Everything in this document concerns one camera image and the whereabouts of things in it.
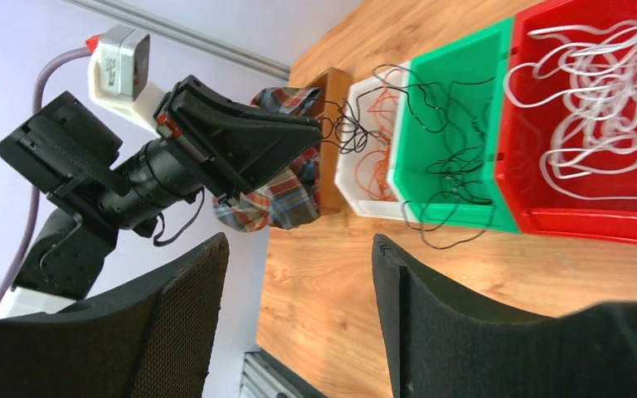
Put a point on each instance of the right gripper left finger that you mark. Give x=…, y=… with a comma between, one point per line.
x=150, y=337

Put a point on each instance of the green plastic bin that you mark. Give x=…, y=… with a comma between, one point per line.
x=446, y=150

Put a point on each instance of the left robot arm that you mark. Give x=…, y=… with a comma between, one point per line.
x=68, y=154

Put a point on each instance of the white plastic bin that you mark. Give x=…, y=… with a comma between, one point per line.
x=372, y=118

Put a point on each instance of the red plastic bin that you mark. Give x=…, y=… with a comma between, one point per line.
x=568, y=132

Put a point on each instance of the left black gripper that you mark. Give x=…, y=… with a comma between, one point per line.
x=207, y=141

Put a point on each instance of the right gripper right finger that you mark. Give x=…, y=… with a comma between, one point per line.
x=443, y=339

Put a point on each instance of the wooden tray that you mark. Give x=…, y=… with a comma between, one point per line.
x=327, y=108

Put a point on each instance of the plaid flannel shirt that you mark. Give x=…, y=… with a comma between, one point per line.
x=290, y=199

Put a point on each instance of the aluminium frame rail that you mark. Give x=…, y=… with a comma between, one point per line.
x=263, y=376

